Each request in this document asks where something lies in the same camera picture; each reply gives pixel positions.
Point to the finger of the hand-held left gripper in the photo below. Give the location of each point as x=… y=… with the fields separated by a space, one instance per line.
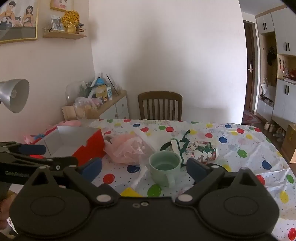
x=57 y=162
x=32 y=149

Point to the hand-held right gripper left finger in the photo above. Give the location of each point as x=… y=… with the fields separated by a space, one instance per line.
x=92 y=168

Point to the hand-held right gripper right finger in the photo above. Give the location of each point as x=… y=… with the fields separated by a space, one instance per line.
x=196 y=170

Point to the white printed cloth bag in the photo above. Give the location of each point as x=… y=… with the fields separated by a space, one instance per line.
x=198 y=150

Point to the person's left hand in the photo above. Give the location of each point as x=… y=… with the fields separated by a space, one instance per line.
x=4 y=215

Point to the pink item with blue bow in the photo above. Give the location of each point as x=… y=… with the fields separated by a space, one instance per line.
x=34 y=138

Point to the red cardboard box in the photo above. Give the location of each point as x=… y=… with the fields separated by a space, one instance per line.
x=78 y=141

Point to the light green mug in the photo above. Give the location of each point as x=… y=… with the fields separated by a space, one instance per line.
x=164 y=168

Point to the pink plastic bag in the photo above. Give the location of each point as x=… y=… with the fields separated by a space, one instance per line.
x=126 y=148

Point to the pink cloth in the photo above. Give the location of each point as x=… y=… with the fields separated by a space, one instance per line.
x=69 y=123

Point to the yellow paper piece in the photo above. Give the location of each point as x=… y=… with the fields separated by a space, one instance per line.
x=130 y=192

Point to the polka dot tablecloth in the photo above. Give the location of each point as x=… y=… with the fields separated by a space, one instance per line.
x=245 y=148

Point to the translucent white plastic bag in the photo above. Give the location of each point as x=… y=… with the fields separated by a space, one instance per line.
x=152 y=139

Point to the grey desk lamp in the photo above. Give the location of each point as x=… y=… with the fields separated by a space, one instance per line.
x=15 y=95

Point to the clear plastic bag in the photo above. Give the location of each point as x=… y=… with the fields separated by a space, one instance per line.
x=84 y=109

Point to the white wooden sideboard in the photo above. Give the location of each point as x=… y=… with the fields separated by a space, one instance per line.
x=116 y=106

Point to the wooden chair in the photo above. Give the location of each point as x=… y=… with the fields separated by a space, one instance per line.
x=159 y=105

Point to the patterned floor rug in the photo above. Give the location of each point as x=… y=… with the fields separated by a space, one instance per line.
x=251 y=117

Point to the white tube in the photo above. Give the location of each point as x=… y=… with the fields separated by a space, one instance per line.
x=109 y=93

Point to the yellow plush toy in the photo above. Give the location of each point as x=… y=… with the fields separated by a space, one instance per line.
x=101 y=91

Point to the blue round object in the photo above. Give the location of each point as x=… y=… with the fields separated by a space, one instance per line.
x=100 y=81

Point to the brown door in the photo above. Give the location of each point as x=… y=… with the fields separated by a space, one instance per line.
x=249 y=67

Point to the standing photo card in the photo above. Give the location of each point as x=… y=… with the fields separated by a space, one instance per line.
x=57 y=23

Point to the small figurine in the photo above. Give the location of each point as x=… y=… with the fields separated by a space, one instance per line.
x=81 y=27

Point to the white wardrobe cabinet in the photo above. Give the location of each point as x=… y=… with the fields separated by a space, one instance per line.
x=282 y=69

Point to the yellow flower ornament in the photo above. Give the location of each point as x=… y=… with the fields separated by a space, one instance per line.
x=70 y=20

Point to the small framed picture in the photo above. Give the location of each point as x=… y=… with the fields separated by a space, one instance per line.
x=61 y=5

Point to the wooden wall shelf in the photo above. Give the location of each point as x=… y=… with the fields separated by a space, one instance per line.
x=64 y=35

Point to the framed wall poster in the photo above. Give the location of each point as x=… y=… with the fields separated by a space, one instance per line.
x=18 y=20

